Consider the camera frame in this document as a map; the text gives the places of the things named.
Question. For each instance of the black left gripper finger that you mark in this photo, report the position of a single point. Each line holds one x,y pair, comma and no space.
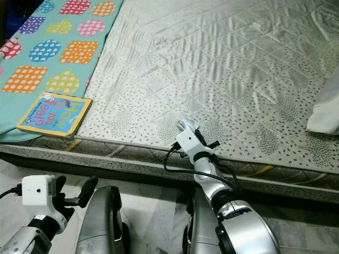
61,188
88,191

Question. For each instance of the clear plastic wrapper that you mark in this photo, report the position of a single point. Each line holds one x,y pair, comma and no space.
187,125

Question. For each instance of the blue children's board book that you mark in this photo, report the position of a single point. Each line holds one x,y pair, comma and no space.
55,115

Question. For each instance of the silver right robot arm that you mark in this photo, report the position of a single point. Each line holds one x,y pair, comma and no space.
249,233

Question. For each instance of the silver robot left leg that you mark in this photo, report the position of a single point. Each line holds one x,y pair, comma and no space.
100,227

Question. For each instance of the silver robot leg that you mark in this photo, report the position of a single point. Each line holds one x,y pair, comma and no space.
201,227
100,227

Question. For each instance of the dotted grey quilted mattress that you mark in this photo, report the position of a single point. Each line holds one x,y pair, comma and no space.
217,63

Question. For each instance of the silver robot right leg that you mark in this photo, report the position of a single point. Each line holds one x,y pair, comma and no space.
201,227

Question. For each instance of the teal blanket with colourful shapes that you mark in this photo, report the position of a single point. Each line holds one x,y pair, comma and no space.
13,116

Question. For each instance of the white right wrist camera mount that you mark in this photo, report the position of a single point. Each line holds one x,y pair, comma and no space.
189,143

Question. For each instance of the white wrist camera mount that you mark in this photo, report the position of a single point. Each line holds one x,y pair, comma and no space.
38,190
189,143

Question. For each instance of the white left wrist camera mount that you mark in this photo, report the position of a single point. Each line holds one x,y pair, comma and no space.
38,190

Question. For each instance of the dark bed frame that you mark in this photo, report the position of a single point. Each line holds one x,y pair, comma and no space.
137,174

